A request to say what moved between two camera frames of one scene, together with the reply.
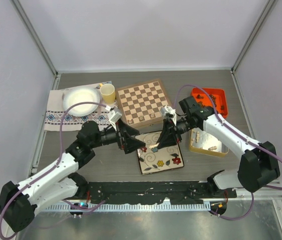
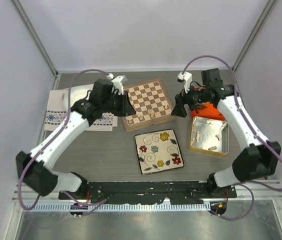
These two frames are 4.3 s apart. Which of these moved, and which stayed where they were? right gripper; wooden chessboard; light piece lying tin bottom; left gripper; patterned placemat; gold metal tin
Moved: left gripper; right gripper
Stayed: patterned placemat; wooden chessboard; gold metal tin; light piece lying tin bottom
